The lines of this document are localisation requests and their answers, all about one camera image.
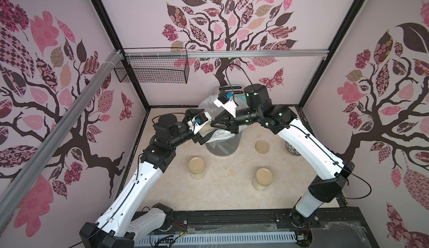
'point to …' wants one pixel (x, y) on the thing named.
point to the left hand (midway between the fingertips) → (208, 120)
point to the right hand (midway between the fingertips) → (213, 119)
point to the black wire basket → (153, 65)
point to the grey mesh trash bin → (225, 146)
